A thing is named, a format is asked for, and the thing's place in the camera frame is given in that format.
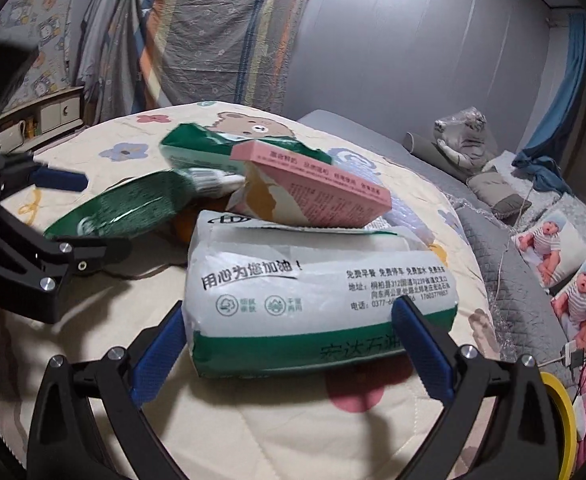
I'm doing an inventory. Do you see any baby print pillow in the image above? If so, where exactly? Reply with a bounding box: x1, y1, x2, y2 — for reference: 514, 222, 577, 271
550, 255, 586, 361
513, 210, 586, 288

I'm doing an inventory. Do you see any grey bolster pillow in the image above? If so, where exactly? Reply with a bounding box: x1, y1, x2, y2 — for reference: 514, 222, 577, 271
405, 132, 469, 181

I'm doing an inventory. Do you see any striped hanging sheet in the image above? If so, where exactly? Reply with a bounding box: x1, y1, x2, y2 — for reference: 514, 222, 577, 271
133, 0, 316, 116

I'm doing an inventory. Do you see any bear print quilt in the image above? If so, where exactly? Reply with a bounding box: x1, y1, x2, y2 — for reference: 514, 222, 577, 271
0, 100, 504, 480

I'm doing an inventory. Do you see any green foil bag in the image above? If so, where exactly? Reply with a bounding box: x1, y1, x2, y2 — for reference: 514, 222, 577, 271
43, 169, 199, 241

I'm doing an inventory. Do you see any white cabinet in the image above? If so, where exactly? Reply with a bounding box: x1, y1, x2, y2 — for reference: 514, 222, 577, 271
0, 85, 86, 153

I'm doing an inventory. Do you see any white power strip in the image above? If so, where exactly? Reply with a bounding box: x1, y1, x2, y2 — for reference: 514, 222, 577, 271
558, 341, 581, 368

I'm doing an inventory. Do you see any grey hanging cloth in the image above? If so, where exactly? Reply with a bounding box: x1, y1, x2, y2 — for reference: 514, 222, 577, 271
75, 0, 141, 126

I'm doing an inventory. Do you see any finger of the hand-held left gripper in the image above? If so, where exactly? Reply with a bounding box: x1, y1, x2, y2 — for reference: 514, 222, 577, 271
0, 152, 88, 201
0, 200, 132, 326

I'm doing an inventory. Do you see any white green tissue pack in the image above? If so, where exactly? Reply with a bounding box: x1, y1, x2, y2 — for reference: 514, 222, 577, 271
183, 209, 460, 380

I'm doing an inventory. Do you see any green white paper packet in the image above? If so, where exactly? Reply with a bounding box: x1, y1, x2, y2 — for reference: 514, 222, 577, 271
159, 122, 335, 196

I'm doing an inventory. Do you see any cartoon print cloth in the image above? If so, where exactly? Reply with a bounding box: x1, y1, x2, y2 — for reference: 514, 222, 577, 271
0, 0, 76, 106

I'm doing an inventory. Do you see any white cable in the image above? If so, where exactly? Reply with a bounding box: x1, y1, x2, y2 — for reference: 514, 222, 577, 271
488, 180, 534, 321

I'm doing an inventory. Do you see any white tiger plush toy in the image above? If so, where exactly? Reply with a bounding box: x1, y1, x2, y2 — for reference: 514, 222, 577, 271
433, 106, 499, 171

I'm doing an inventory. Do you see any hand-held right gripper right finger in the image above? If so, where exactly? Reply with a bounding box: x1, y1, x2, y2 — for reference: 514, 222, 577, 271
390, 296, 561, 480

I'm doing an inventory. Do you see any smooth grey bed sheet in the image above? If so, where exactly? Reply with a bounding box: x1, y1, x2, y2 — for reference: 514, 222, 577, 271
295, 109, 454, 191

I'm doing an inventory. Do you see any blue curtain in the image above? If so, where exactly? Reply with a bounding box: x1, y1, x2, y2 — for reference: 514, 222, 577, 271
513, 10, 586, 196

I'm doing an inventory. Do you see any grey square pillow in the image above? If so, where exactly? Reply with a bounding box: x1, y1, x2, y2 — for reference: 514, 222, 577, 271
468, 167, 521, 218

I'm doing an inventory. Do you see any yellow trash bin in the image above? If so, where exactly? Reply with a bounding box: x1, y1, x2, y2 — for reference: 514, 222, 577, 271
539, 371, 580, 480

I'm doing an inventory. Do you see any grey quilted bed cover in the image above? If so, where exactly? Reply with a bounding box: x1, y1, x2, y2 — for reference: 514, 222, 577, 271
438, 150, 586, 376

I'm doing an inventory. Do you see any pink cardboard box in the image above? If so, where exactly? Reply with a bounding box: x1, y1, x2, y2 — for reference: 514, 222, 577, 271
225, 140, 393, 229

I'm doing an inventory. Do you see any white paper tissue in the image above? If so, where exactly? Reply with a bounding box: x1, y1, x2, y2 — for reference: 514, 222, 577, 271
572, 395, 586, 442

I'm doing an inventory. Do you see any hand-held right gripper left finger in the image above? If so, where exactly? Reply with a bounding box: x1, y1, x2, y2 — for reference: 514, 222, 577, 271
25, 300, 190, 480

